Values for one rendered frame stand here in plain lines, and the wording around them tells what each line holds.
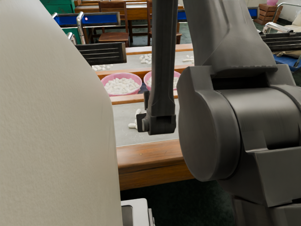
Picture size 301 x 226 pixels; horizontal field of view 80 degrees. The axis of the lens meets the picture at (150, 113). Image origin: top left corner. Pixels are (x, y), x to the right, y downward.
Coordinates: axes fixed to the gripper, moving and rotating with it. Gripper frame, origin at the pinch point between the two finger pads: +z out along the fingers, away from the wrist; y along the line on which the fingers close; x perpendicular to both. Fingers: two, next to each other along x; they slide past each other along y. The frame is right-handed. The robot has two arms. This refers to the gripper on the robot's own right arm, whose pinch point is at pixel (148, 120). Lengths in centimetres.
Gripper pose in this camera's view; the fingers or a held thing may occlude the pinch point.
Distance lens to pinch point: 72.6
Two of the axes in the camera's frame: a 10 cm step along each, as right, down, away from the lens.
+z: -1.3, 0.1, 9.9
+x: 1.1, 9.9, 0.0
